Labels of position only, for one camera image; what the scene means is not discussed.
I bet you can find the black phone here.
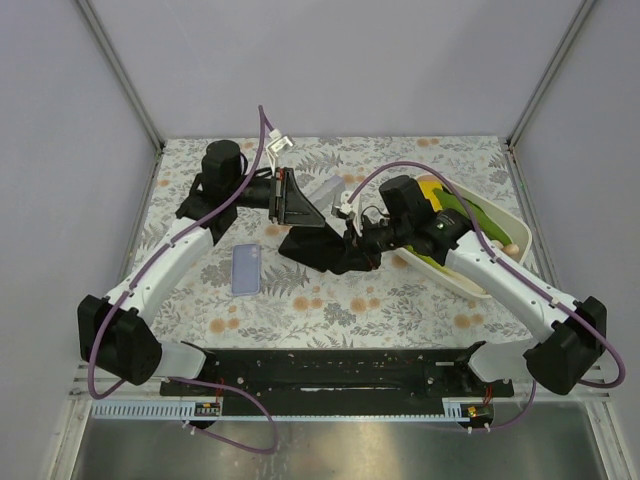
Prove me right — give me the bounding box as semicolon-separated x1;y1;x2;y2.
278;224;350;275

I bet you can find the lilac phone case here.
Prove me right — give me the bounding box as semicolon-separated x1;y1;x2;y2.
231;244;261;296

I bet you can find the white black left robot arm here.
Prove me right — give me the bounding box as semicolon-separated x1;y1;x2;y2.
77;131;325;386

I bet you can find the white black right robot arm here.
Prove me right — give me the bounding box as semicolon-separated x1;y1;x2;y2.
333;175;607;395

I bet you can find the clear acrylic block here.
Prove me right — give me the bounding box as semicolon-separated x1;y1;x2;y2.
308;175;345;213

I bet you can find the yellow toy vegetable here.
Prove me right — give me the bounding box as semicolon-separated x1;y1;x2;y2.
418;180;444;211

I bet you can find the floral tablecloth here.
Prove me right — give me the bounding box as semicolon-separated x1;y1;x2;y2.
152;136;528;348

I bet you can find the white oval basket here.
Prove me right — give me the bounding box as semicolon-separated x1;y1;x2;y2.
395;175;532;300

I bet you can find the toy bok choy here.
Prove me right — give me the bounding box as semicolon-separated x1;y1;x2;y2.
406;184;513;272

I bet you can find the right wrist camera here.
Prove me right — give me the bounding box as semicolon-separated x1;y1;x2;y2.
331;190;362;221

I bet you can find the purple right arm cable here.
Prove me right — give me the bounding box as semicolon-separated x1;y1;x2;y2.
347;161;627;435

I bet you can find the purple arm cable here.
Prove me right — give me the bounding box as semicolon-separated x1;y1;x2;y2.
347;161;627;435
87;104;281;455

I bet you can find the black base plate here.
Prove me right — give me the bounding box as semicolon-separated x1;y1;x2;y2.
160;348;514;418

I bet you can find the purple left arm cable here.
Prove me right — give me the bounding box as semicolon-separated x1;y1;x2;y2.
87;104;281;455

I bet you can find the aluminium rail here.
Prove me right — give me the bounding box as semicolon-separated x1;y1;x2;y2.
69;361;165;399

